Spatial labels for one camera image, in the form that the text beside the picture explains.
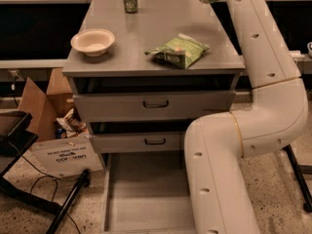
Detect black stand leg right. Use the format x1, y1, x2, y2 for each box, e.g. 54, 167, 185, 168
283, 145, 312, 213

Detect brown cardboard box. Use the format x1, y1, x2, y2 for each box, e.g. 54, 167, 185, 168
19, 68, 102, 177

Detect grey bottom drawer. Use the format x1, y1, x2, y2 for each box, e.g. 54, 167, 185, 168
101, 151, 196, 234

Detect grey top drawer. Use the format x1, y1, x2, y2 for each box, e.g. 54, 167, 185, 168
73, 91, 235, 122

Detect grey middle drawer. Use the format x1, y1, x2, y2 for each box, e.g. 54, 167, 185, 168
90, 132, 185, 153

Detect black stand left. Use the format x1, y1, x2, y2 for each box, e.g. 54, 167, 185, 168
0, 110, 92, 234

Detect green snack bag front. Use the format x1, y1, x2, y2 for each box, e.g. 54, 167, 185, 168
144, 33, 210, 69

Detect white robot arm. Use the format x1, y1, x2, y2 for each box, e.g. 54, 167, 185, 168
184, 0, 308, 234

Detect grey drawer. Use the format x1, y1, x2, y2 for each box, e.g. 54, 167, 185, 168
73, 91, 235, 122
101, 151, 196, 234
90, 132, 185, 153

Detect black cable on floor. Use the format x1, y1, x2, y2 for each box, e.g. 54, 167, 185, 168
9, 139, 82, 234

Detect white paper bowl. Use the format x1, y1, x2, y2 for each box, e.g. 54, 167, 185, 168
70, 28, 115, 58

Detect white power adapters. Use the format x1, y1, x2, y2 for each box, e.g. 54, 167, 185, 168
290, 51, 304, 61

